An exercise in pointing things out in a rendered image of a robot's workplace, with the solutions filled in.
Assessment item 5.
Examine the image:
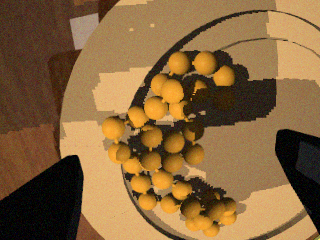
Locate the tan round board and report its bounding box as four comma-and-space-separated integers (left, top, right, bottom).
59, 0, 320, 240

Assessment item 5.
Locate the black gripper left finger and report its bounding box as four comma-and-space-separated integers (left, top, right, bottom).
0, 155, 84, 240

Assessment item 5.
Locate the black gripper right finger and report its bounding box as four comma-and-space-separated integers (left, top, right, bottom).
275, 128, 320, 235

